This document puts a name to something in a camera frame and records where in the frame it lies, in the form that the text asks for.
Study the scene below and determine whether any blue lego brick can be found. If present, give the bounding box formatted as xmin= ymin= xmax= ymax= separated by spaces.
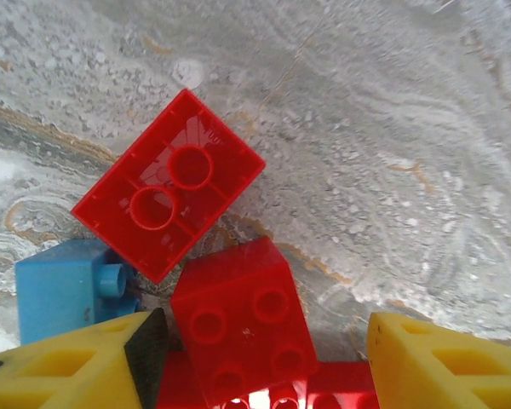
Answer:
xmin=14 ymin=238 xmax=141 ymax=347

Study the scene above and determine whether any red lego brick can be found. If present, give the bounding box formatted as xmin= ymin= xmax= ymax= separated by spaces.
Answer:
xmin=155 ymin=349 xmax=381 ymax=409
xmin=169 ymin=236 xmax=320 ymax=406
xmin=70 ymin=88 xmax=267 ymax=285

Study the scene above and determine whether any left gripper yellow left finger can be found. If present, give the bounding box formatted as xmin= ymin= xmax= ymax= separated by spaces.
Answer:
xmin=0 ymin=307 xmax=170 ymax=409

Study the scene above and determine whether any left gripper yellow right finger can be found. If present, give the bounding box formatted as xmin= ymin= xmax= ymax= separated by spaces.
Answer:
xmin=366 ymin=312 xmax=511 ymax=409

